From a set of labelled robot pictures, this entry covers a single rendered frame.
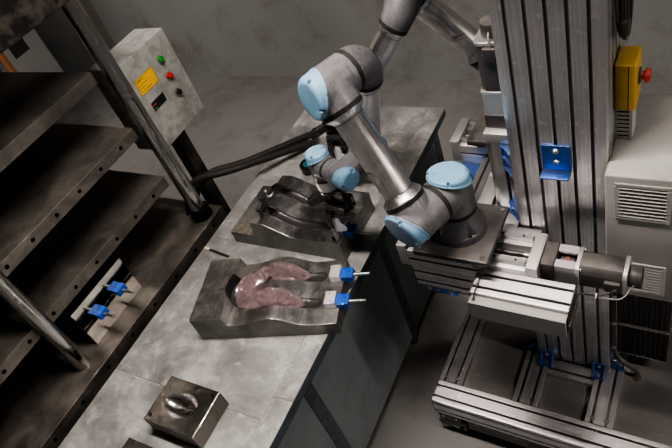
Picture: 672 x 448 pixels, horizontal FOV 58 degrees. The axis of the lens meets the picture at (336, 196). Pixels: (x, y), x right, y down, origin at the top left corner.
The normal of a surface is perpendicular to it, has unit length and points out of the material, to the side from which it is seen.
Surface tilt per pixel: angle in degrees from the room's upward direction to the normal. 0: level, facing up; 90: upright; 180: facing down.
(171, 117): 90
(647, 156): 0
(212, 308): 0
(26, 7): 90
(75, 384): 0
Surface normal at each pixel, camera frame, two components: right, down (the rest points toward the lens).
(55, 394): -0.29, -0.71
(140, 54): 0.86, 0.10
